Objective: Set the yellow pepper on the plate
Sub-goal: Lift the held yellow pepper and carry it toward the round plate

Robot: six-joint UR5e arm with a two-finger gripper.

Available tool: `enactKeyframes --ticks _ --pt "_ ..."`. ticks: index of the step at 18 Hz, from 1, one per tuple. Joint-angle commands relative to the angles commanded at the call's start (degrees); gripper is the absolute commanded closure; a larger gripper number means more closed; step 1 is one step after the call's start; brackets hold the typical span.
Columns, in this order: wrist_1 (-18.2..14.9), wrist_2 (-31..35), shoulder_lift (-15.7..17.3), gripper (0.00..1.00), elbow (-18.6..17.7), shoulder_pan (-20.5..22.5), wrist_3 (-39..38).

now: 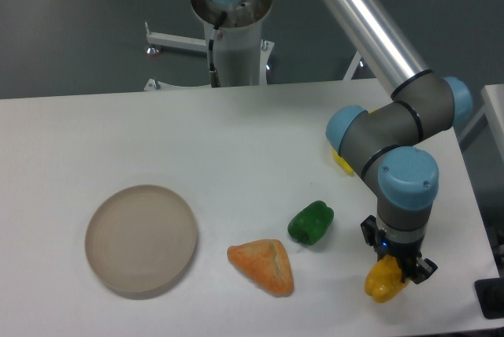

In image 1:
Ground black device at table edge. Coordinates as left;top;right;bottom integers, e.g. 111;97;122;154
474;277;503;320

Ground yellow pepper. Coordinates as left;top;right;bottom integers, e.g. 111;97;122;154
364;255;409;303

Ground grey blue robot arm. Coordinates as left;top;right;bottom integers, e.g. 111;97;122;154
191;0;473;283

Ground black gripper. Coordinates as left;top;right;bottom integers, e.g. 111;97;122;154
361;215;438;284

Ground green pepper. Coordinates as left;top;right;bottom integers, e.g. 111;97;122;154
287;200;335;246

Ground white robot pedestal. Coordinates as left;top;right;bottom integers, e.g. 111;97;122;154
145;0;274;87

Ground white side table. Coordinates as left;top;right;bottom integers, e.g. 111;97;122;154
458;83;503;157

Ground yellow object behind arm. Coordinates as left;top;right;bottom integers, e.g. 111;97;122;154
332;150;354;176

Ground black cable on pedestal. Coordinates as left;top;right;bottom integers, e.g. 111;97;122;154
207;10;228;88

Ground beige round plate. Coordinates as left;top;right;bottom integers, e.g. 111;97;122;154
84;185;198;299

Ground orange triangular bread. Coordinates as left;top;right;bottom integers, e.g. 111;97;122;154
227;239;295;297

